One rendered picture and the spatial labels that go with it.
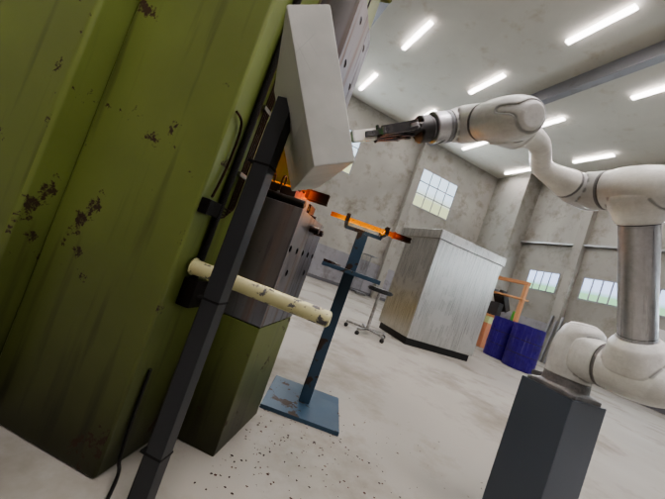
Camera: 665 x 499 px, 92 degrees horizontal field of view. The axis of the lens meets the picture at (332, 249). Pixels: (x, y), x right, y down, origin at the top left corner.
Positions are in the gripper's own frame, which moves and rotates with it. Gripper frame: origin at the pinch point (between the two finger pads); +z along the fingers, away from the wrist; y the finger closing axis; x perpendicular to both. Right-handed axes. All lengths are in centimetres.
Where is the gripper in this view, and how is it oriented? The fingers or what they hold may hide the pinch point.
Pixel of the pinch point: (363, 135)
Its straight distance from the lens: 93.7
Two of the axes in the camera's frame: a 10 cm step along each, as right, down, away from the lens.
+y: -2.4, -0.5, 9.7
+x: -1.6, -9.8, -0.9
